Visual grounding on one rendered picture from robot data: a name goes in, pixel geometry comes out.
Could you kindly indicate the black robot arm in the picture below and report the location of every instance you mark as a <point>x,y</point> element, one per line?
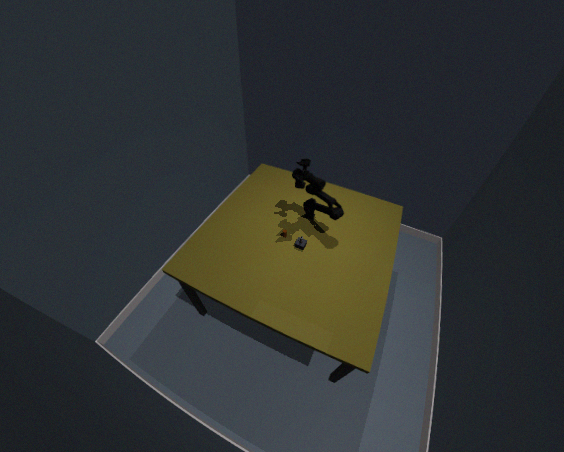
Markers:
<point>316,187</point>

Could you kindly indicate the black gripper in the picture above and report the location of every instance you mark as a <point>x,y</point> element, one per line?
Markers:
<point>305,175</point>

